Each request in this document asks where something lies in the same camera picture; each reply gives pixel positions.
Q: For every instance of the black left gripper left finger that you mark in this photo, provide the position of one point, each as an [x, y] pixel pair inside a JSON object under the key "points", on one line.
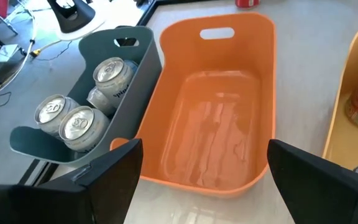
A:
{"points": [[73, 199]]}

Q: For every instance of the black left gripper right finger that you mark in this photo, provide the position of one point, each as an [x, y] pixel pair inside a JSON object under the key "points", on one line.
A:
{"points": [[322, 193]]}

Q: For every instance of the white lemon seltzer can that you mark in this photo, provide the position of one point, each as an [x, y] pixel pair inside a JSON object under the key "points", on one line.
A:
{"points": [[113, 81]]}

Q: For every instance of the yellow plastic bin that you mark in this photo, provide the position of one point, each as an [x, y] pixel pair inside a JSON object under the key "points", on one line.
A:
{"points": [[340, 140]]}

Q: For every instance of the blue-grey plastic bin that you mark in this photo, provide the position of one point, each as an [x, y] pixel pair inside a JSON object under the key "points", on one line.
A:
{"points": [[135, 109]]}

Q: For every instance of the orange plastic bin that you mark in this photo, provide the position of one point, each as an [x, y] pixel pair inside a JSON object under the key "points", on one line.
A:
{"points": [[210, 124]]}

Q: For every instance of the silver black floor box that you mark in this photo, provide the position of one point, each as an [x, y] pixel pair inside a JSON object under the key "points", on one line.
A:
{"points": [[5, 56]]}

